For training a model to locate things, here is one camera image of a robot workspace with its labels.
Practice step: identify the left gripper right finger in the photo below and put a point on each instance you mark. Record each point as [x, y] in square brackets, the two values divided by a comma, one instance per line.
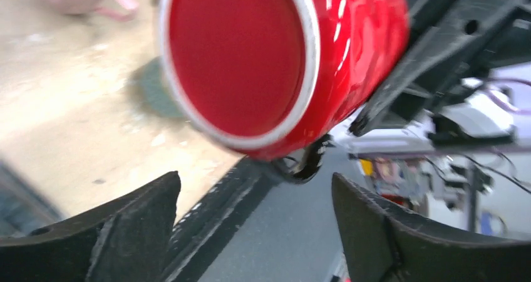
[383, 241]

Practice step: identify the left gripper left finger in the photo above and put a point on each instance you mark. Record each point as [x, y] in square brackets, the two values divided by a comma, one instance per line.
[125, 239]

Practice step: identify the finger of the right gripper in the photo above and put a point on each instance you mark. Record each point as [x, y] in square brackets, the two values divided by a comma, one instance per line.
[422, 74]

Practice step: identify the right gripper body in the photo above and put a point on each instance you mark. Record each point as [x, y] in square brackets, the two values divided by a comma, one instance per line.
[469, 39]

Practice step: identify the red mug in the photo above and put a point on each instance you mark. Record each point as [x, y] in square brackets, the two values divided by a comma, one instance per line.
[271, 78]

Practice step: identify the teal speckled mug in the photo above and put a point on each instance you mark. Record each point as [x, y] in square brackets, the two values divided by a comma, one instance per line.
[147, 86]

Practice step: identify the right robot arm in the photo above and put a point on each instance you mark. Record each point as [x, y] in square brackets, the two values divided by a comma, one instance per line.
[480, 116]

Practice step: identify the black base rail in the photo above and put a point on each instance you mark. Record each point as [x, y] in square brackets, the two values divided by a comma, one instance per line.
[245, 179]

